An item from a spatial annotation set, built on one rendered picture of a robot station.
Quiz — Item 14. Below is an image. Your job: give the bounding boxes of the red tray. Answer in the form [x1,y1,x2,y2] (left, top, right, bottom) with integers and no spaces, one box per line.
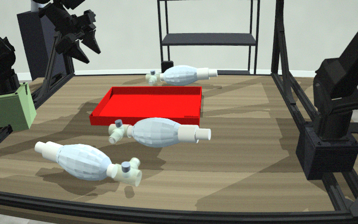
[89,86,202,126]

